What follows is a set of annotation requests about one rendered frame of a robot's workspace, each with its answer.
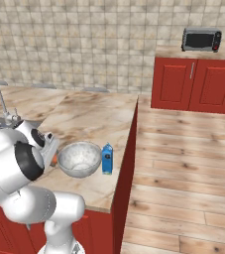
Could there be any blue milk carton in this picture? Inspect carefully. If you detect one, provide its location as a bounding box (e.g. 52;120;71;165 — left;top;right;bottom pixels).
101;142;114;176

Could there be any red cupboard run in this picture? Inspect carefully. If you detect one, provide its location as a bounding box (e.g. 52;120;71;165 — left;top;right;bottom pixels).
150;57;225;116

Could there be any grey toaster oven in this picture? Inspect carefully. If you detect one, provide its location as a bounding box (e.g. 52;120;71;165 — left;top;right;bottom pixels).
180;27;223;54

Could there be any silver sink tap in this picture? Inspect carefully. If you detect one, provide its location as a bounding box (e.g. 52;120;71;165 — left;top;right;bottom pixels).
0;82;22;126

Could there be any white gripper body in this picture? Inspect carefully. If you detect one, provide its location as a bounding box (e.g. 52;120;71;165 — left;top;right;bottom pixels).
40;134;60;169

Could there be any red island cabinet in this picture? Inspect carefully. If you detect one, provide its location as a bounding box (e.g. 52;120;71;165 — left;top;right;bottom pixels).
0;97;140;254

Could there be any grey metal bowl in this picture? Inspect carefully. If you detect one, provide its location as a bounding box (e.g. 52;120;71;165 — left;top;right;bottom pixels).
56;141;103;180

